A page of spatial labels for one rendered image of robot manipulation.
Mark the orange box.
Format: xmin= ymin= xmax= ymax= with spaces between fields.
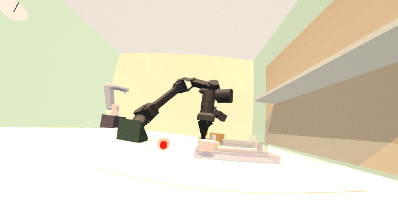
xmin=210 ymin=133 xmax=225 ymax=144

